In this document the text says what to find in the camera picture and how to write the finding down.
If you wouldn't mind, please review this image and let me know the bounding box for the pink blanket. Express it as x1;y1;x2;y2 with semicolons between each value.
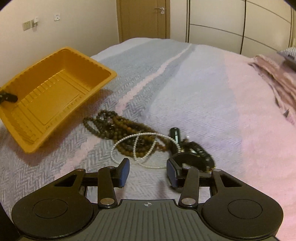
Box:
248;54;296;124

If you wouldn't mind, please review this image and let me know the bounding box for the black strap wristwatch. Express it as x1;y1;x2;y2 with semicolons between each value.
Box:
171;152;214;173

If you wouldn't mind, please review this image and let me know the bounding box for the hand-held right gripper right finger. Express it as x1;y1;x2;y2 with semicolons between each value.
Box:
166;158;243;207

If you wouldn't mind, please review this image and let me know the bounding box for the black bracelet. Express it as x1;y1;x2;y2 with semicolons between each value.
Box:
185;141;216;168

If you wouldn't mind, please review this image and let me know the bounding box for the yellow plastic tray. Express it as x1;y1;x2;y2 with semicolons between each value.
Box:
0;47;118;153

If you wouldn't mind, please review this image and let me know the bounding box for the cream wardrobe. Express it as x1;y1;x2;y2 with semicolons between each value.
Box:
185;0;296;56

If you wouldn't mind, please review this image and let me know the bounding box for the brown bead necklace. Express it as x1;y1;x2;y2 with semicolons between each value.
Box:
110;115;177;158

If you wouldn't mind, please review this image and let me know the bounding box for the white pearl necklace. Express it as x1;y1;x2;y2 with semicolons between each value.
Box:
110;132;181;169

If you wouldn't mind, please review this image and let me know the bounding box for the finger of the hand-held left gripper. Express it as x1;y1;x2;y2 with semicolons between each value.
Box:
0;91;18;104

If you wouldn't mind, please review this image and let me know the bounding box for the grey pink striped bedspread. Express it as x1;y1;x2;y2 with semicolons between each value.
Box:
0;38;296;241

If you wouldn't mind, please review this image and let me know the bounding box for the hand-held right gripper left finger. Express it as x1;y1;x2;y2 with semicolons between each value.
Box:
54;158;130;208

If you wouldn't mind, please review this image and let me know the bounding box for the grey checked pillow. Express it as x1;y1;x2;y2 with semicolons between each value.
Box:
277;46;296;67

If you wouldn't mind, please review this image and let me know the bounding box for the dark bead necklace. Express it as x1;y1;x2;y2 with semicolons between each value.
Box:
83;110;117;140

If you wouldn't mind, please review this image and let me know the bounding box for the black hair clip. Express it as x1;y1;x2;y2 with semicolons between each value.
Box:
169;127;192;149

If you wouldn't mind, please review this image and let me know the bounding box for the brown wooden door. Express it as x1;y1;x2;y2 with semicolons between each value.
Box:
116;0;172;44

